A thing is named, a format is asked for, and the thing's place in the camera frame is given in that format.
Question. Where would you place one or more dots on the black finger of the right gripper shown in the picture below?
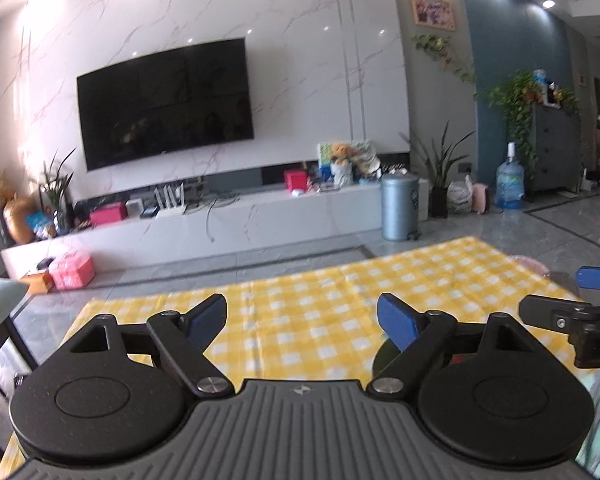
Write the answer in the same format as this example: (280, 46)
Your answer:
(541, 311)

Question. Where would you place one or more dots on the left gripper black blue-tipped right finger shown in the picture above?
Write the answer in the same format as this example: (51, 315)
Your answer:
(489, 393)

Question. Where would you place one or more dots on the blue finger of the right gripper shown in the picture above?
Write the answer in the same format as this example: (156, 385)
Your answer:
(588, 277)

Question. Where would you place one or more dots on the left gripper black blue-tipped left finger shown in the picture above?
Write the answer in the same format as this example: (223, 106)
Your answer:
(114, 391)

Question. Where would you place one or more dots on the green colander bowl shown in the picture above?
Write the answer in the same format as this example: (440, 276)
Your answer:
(390, 359)

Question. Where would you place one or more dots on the dark grey cabinet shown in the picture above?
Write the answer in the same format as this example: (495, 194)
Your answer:
(555, 137)

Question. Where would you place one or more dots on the pink box on floor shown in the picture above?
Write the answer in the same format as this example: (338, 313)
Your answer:
(72, 270)

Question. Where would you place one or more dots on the pink small bin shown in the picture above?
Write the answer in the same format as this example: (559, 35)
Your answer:
(480, 199)

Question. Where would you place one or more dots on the blue water jug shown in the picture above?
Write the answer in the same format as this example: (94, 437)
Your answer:
(510, 181)

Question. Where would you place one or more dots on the white plastic bag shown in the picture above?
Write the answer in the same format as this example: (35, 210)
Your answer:
(459, 197)

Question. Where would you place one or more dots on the pink box on bench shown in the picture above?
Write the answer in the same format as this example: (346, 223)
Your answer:
(112, 213)

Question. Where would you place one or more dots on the potted green plant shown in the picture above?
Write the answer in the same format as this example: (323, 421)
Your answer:
(437, 157)

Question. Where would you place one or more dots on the yellow checkered tablecloth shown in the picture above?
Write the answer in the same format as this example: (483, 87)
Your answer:
(322, 324)

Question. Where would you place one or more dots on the grey metal trash can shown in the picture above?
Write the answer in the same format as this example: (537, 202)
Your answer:
(399, 207)

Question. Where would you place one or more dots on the white wifi router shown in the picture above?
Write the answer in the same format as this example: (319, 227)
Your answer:
(170, 201)

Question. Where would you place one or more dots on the trailing ivy plant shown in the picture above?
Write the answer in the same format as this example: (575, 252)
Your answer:
(516, 98)

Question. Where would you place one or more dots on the copper vase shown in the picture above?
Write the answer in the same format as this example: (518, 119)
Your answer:
(15, 213)

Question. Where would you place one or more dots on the white marble tv bench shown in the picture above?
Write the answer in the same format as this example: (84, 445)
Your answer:
(255, 221)

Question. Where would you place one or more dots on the red box on bench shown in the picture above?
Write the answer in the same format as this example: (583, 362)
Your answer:
(296, 180)

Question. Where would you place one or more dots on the black television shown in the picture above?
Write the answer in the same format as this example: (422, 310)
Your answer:
(165, 102)

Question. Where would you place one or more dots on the framed wall picture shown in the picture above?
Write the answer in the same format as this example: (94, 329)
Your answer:
(434, 13)

